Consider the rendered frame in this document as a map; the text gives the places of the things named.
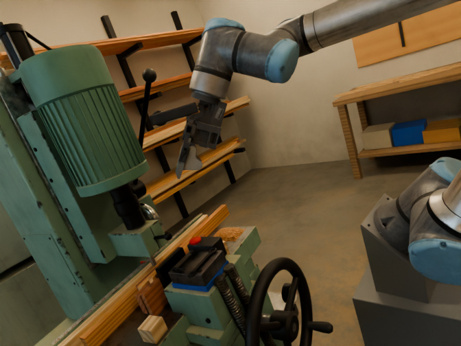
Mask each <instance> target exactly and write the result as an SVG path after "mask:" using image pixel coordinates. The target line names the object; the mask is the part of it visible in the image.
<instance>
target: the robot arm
mask: <svg viewBox="0 0 461 346"><path fill-rule="evenodd" d="M457 1H461V0H338V1H335V2H333V3H330V4H329V5H326V6H324V7H322V8H319V9H317V10H314V11H313V12H307V13H305V14H302V15H300V16H297V17H296V18H290V19H286V20H284V21H282V22H281V23H279V24H278V25H277V26H276V27H275V28H274V29H273V30H271V31H270V32H268V33H267V34H265V35H263V34H257V33H253V32H246V30H245V27H244V26H243V25H242V24H241V23H239V22H237V21H234V20H229V19H226V18H212V19H209V20H208V21H207V23H206V26H205V29H204V31H203V33H202V40H201V43H200V48H199V51H198V56H197V59H196V64H195V67H194V70H193V74H192V77H191V82H190V85H189V89H191V90H192V91H194V92H192V93H191V97H193V98H195V99H198V100H200V102H199V104H198V106H199V109H198V107H197V105H196V103H195V102H193V103H190V104H186V105H184V106H179V107H177V108H173V109H170V110H168V111H156V112H154V113H153V114H152V115H150V116H149V119H150V122H151V125H153V126H155V125H157V126H164V125H165V124H166V123H167V122H168V121H171V120H174V119H178V118H181V117H185V116H187V121H186V124H185V129H184V133H183V136H182V139H183V141H182V146H181V149H180V154H179V157H178V162H177V166H176V176H177V179H180V177H181V174H182V171H183V170H200V169H201V168H202V160H201V159H200V158H199V157H197V156H196V153H197V148H196V145H195V144H198V145H199V146H201V147H204V148H211V149H216V145H217V141H218V139H219V136H220V131H221V125H222V120H223V118H224V114H225V110H226V106H227V103H224V102H221V100H220V99H222V100H225V99H226V95H227V92H228V88H229V85H230V82H231V78H232V75H233V72H235V73H240V74H244V75H247V76H252V77H255V78H260V79H263V80H268V81H269V82H272V83H281V84H283V83H286V82H287V81H288V80H289V79H290V78H291V76H292V75H293V73H294V71H295V68H296V65H297V62H298V58H300V57H302V56H306V55H308V54H311V53H314V52H316V51H318V50H319V49H322V48H325V47H328V46H331V45H334V44H336V43H340V42H342V41H346V40H348V39H351V38H354V37H356V36H360V35H362V34H366V33H369V32H371V31H374V30H378V29H380V28H383V27H385V26H388V25H392V24H394V23H398V22H400V21H403V20H406V19H409V18H412V17H414V16H418V15H420V14H423V13H426V12H429V11H432V10H435V9H437V8H441V7H443V6H446V5H449V4H452V3H455V2H457ZM205 104H207V105H208V106H209V107H208V108H207V109H205V108H204V105H205ZM198 110H200V112H199V113H198ZM194 113H195V114H194ZM374 223H375V226H376V228H377V230H378V232H379V233H380V235H381V236H382V238H383V239H384V240H385V241H386V242H387V243H388V244H389V245H391V246H392V247H393V248H395V249H396V250H398V251H400V252H402V253H404V254H406V255H409V256H410V262H411V264H412V265H413V267H414V268H415V269H416V270H417V271H418V272H419V273H420V274H422V275H424V276H425V277H427V278H429V279H432V280H434V281H437V282H440V283H443V284H453V285H455V286H461V161H459V160H457V159H453V158H451V157H441V158H439V159H437V160H436V161H435V162H434V163H432V164H430V165H429V167H428V168H427V169H426V170H425V171H424V172H423V173H422V174H421V175H420V176H419V177H418V178H417V179H416V180H415V181H414V182H413V183H412V184H411V185H410V186H409V187H408V188H407V189H406V190H405V191H404V192H403V193H402V194H401V195H400V196H399V197H398V198H395V199H393V200H390V201H388V202H386V203H383V204H381V205H380V206H379V207H378V208H377V209H376V210H375V212H374Z"/></svg>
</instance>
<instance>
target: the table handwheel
mask: <svg viewBox="0 0 461 346"><path fill-rule="evenodd" d="M281 270H287V271H288V272H289V273H290V274H291V275H292V277H293V279H292V284H291V287H290V290H289V294H288V298H287V301H286V304H285V308H284V310H275V311H273V313H272V314H264V313H262V309H263V304H264V301H265V296H266V293H267V291H268V288H269V286H270V283H271V281H272V280H273V278H274V276H275V275H276V274H277V273H278V272H279V271H281ZM297 289H298V293H299V297H300V307H301V334H300V345H299V346H311V344H312V336H313V330H311V329H309V328H308V327H307V324H308V321H313V312H312V304H311V295H310V291H309V286H308V284H307V280H306V278H305V276H304V274H303V272H302V270H301V268H300V267H299V265H298V264H297V263H296V262H295V261H293V260H292V259H290V258H287V257H278V258H276V259H273V260H272V261H270V262H269V263H268V264H267V265H266V266H265V267H264V268H263V270H262V271H261V273H260V274H259V276H258V278H257V280H256V282H255V285H254V288H253V289H252V293H251V296H250V300H249V304H248V310H247V313H246V314H245V318H246V326H245V346H260V332H269V333H270V335H271V337H272V338H273V339H275V340H279V341H283V344H284V346H292V342H293V341H294V340H295V339H296V338H297V336H298V331H299V322H298V317H297V316H296V315H295V313H294V312H292V308H293V304H294V299H295V295H296V291H297Z"/></svg>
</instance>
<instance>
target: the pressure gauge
mask: <svg viewBox="0 0 461 346"><path fill-rule="evenodd" d="M291 284H292V283H284V284H283V287H282V291H281V295H282V299H283V301H284V302H285V303H286V301H287V298H288V294H289V290H290V287H291ZM297 299H298V289H297V291H296V295H295V299H294V304H295V303H296V302H297Z"/></svg>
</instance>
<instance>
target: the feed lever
mask: <svg viewBox="0 0 461 346"><path fill-rule="evenodd" d="M142 76H143V79H144V80H145V93H144V98H143V109H142V114H141V125H140V131H139V143H140V146H141V148H142V149H143V140H144V134H145V125H146V119H147V110H148V104H149V99H150V90H151V84H152V83H153V82H154V81H155V80H156V77H157V76H156V72H155V70H153V69H151V68H148V69H145V70H144V71H143V74H142ZM129 184H130V187H131V189H132V192H133V194H136V195H137V198H138V199H140V198H141V197H143V196H144V195H145V194H146V187H145V185H144V183H143V182H142V181H140V180H139V179H136V180H134V181H132V182H130V183H129Z"/></svg>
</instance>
